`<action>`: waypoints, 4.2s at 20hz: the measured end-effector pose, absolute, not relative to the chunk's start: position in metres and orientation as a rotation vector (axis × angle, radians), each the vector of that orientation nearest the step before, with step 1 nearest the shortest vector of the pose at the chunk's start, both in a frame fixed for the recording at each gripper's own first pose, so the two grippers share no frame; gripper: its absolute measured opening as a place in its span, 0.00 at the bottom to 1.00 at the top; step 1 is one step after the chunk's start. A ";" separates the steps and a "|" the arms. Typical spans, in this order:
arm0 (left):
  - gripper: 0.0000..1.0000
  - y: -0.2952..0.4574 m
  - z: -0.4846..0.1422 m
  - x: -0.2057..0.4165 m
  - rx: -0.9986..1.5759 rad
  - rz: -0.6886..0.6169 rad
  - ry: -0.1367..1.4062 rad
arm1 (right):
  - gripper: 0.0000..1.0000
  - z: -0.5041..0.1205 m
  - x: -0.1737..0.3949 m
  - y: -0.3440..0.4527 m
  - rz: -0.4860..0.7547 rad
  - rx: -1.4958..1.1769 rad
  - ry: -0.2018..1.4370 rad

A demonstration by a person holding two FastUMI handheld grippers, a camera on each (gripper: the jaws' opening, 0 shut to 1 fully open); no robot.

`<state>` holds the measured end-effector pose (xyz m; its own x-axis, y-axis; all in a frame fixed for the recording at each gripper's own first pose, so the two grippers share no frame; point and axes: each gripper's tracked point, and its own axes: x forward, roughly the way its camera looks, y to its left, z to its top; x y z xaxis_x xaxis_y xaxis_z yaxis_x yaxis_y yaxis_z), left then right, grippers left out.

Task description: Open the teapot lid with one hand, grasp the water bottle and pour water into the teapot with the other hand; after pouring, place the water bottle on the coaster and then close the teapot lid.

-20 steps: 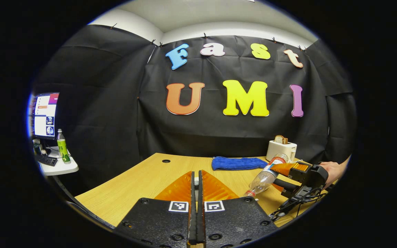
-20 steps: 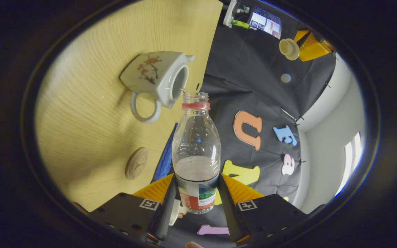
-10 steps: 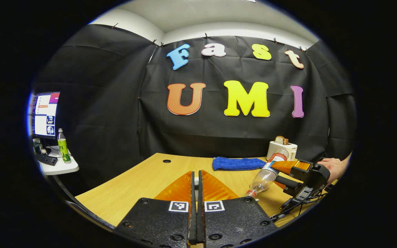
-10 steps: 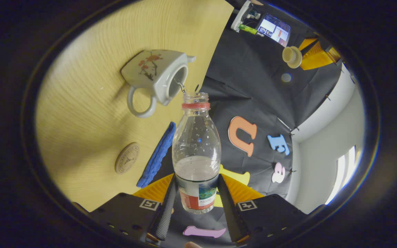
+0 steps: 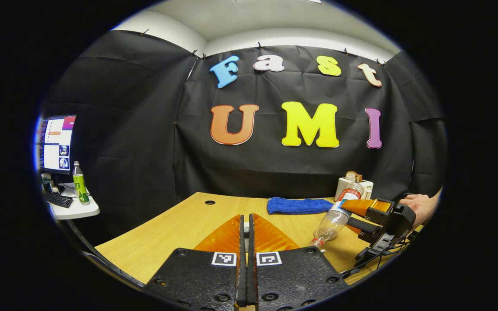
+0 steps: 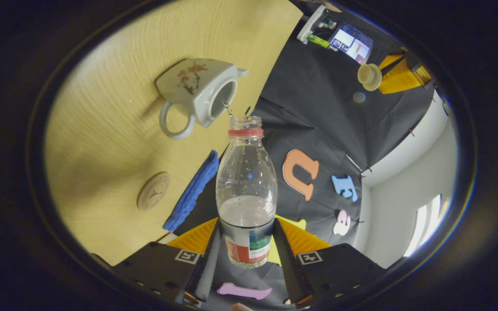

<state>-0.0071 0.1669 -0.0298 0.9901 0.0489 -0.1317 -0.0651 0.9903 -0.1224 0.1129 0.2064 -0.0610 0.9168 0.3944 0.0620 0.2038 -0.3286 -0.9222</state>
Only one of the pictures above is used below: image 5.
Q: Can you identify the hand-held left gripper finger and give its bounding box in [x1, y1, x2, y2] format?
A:
[143, 213, 248, 311]
[247, 213, 349, 311]

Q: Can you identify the clear plastic water bottle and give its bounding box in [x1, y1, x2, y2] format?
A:
[310, 182, 364, 249]

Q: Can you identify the green drink bottle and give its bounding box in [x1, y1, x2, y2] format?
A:
[72, 161, 90, 205]

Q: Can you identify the white toaster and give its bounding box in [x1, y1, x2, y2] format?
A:
[335, 176, 374, 201]

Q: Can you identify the blue towel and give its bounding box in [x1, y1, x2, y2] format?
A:
[267, 197, 334, 215]

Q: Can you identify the white side table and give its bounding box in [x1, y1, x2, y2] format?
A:
[46, 181, 100, 221]

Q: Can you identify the black backdrop cloth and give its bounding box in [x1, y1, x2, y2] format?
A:
[41, 29, 448, 238]

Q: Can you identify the black keyboard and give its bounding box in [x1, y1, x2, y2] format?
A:
[44, 191, 73, 209]

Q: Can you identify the computer monitor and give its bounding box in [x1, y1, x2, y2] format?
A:
[37, 114, 77, 175]

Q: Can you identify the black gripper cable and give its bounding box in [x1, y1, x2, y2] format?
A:
[339, 242, 409, 278]

